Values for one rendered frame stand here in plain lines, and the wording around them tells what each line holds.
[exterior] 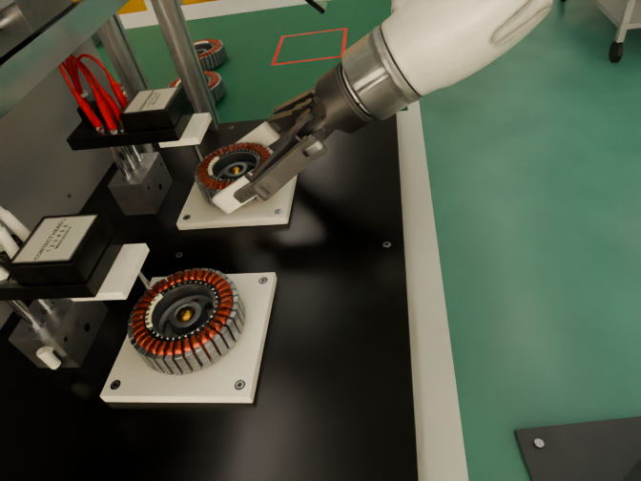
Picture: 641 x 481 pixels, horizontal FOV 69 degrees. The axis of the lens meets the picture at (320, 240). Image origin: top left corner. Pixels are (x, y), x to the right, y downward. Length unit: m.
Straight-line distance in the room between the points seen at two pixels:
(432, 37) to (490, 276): 1.13
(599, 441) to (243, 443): 0.99
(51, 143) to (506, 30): 0.58
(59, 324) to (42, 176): 0.26
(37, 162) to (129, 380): 0.34
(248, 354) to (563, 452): 0.93
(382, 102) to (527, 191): 1.38
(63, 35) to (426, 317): 0.46
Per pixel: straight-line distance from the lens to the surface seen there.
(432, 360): 0.48
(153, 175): 0.70
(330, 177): 0.66
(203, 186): 0.63
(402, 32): 0.51
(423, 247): 0.58
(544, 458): 1.26
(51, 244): 0.46
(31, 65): 0.50
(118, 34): 0.82
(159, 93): 0.64
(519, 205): 1.80
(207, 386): 0.47
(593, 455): 1.29
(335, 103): 0.54
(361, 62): 0.53
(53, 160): 0.75
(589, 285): 1.59
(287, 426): 0.44
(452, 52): 0.50
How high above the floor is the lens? 1.16
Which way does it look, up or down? 44 degrees down
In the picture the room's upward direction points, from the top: 12 degrees counter-clockwise
